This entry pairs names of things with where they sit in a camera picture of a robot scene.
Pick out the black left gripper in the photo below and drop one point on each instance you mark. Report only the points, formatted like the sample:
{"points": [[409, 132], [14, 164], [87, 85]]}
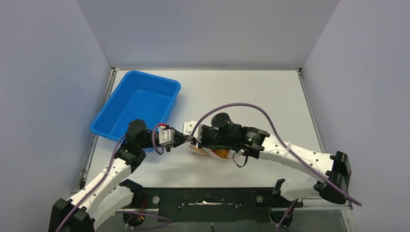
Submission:
{"points": [[179, 137]]}

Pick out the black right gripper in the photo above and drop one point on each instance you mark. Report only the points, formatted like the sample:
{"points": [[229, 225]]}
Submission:
{"points": [[205, 127]]}

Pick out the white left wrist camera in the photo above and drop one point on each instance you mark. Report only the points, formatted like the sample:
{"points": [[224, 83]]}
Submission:
{"points": [[166, 135]]}

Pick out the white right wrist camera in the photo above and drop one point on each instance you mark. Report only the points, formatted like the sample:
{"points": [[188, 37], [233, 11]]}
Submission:
{"points": [[193, 129]]}

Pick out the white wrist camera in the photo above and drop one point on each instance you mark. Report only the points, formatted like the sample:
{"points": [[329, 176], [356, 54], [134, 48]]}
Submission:
{"points": [[193, 129], [166, 135]]}

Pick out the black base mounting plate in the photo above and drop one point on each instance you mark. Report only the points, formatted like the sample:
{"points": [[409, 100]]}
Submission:
{"points": [[213, 204]]}

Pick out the round brown fried ball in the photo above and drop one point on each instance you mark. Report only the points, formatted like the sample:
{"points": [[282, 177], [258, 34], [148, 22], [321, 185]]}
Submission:
{"points": [[222, 153]]}

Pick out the blue plastic bin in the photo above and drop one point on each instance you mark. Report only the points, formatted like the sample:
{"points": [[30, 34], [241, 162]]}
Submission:
{"points": [[138, 95]]}

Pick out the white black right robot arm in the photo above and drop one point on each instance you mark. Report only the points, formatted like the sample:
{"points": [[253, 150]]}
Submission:
{"points": [[328, 175]]}

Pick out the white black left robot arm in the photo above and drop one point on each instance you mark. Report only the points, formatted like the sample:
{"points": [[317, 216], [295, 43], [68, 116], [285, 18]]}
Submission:
{"points": [[103, 196]]}

